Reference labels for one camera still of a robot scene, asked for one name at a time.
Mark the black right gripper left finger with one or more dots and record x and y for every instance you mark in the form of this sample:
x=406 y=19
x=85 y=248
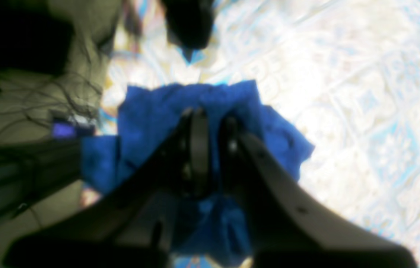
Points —
x=133 y=226

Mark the blue long-sleeve T-shirt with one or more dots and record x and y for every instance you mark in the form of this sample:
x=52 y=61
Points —
x=207 y=222

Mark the patterned tile tablecloth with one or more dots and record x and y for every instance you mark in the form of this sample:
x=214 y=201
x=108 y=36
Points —
x=346 y=73

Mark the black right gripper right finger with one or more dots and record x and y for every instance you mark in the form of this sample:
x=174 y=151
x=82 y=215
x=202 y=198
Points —
x=287 y=228

